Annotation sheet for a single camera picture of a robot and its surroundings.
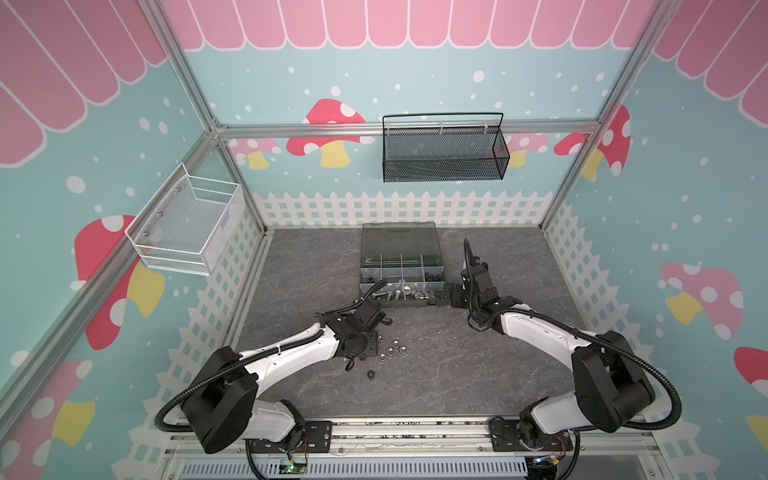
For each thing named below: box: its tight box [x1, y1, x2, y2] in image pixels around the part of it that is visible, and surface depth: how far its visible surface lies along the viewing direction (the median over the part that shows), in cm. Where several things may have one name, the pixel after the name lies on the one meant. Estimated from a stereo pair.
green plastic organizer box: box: [359, 221, 446, 307], surface depth 105 cm
